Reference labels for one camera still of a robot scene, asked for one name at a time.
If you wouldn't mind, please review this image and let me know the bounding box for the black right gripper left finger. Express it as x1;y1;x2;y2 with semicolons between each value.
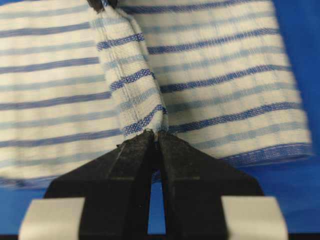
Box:
44;130;154;240

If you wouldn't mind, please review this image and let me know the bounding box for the white blue-striped towel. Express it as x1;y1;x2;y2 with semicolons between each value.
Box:
0;0;313;188

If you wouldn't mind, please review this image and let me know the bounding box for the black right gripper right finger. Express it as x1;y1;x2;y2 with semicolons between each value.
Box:
158;132;264;240

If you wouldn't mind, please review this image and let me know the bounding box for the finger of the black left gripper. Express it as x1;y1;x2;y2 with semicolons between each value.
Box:
87;0;105;12
107;0;118;9

